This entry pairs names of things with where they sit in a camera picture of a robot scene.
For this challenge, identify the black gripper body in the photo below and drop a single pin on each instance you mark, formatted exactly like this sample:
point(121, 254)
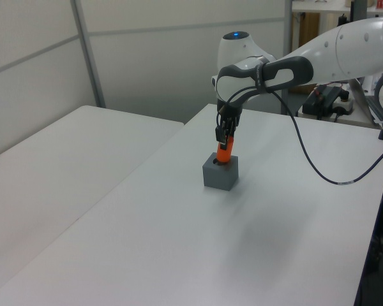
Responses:
point(229, 117)

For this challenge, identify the grey partition post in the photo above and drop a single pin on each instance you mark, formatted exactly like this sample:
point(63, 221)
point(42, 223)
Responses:
point(89, 54)

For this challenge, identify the orange cylinder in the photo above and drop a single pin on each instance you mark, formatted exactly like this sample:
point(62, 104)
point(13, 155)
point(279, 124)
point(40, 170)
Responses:
point(225, 155)

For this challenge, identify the small red box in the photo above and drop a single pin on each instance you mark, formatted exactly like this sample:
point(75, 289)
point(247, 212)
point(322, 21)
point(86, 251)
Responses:
point(381, 4)

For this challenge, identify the grey block with round hole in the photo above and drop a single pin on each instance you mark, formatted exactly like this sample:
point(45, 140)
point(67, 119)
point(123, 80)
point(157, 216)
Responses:
point(218, 178)

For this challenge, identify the grey slanted stand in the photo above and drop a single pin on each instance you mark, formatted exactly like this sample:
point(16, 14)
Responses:
point(362, 99)

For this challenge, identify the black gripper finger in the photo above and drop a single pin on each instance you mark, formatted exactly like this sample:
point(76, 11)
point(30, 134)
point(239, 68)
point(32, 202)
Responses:
point(231, 129)
point(221, 137)

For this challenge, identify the black electronics box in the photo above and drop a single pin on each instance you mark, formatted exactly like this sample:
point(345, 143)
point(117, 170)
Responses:
point(319, 102)

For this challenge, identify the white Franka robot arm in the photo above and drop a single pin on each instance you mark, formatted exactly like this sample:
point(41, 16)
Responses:
point(344, 54)

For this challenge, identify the white adjoining table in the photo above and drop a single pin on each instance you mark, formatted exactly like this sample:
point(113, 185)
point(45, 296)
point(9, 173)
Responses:
point(67, 143)

